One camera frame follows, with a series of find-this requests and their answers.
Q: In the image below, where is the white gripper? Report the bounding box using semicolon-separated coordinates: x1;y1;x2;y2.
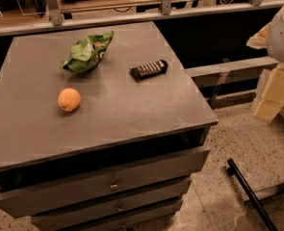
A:
246;6;284;122

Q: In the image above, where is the grey low bench beam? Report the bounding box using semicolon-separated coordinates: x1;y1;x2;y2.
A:
186;57;277;88

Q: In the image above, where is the black metal rod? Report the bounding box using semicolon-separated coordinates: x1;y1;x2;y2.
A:
226;159;278;231

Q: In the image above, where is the top grey drawer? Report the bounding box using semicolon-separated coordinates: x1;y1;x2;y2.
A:
0;146;210;218

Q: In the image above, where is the grey drawer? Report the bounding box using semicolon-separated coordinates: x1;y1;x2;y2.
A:
0;146;210;218
60;197;182;231
32;176;191;231

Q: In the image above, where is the crumpled green chip bag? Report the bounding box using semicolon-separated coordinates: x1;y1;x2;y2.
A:
60;31;114;73

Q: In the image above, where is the grey drawer cabinet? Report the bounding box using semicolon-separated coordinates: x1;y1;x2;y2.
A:
0;21;219;231

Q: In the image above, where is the bottom grey drawer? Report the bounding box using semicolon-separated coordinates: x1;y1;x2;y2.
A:
60;197;182;231

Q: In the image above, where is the orange fruit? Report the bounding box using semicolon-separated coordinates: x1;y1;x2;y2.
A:
58;89;81;112

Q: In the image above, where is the grey metal railing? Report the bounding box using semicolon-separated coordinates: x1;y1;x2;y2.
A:
0;0;284;37

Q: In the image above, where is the middle grey drawer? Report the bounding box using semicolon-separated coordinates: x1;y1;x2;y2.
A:
32;176;191;231

